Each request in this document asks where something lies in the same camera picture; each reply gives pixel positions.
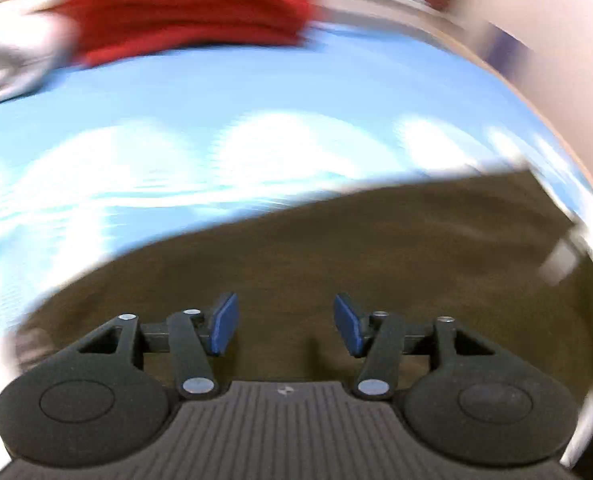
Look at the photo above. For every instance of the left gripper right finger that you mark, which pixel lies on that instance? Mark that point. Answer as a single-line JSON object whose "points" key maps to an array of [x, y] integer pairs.
{"points": [[380, 338]]}

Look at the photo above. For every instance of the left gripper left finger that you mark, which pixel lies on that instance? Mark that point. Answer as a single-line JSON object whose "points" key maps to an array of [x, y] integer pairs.
{"points": [[191, 337]]}

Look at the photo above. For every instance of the blue white patterned bedsheet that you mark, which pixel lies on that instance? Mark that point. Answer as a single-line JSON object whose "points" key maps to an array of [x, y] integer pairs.
{"points": [[107, 159]]}

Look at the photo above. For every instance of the white folded blanket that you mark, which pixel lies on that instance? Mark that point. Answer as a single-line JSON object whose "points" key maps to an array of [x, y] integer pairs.
{"points": [[31, 47]]}

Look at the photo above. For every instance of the red folded blanket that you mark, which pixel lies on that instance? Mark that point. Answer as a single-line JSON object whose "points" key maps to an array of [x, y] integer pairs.
{"points": [[109, 30]]}

